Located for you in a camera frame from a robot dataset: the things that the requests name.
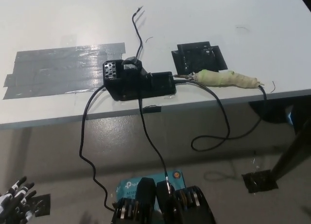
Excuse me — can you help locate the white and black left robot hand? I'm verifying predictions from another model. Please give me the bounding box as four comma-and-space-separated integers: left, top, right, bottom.
0, 176, 36, 224

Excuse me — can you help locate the soldering iron with tape-wrapped handle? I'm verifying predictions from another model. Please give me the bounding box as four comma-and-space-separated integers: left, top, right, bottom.
173, 69, 265, 89

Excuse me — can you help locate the black soldering station base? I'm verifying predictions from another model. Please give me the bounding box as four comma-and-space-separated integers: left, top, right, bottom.
103, 56, 177, 103

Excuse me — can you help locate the black floor tape patch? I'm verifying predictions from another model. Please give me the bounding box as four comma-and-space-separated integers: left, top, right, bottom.
29, 193, 51, 217
242, 170, 279, 194

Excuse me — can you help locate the grey table leg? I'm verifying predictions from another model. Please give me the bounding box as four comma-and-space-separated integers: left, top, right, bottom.
16, 128, 34, 176

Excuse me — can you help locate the teal TP-Link box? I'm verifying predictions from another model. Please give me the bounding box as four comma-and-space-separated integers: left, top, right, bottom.
114, 170, 187, 210

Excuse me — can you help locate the black tape square patch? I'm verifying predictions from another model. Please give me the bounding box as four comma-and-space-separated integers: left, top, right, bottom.
171, 41, 228, 75

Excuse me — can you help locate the black power cable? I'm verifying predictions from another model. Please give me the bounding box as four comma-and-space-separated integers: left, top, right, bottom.
79, 85, 116, 212

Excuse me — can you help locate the grey duct tape patch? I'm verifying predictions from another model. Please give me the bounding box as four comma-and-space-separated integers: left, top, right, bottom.
2, 42, 127, 100

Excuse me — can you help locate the black cable with metal clip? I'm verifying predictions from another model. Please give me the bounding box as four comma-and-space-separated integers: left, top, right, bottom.
138, 97, 174, 194

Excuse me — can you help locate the thin black frayed wire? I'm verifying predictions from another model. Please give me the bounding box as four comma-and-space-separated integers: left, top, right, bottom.
132, 5, 144, 58

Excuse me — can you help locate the black soldering iron cable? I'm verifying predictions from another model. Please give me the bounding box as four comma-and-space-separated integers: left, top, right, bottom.
173, 79, 267, 152

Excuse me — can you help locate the black bracket under table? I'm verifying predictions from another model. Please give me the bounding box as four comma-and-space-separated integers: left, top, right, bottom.
249, 101, 296, 124

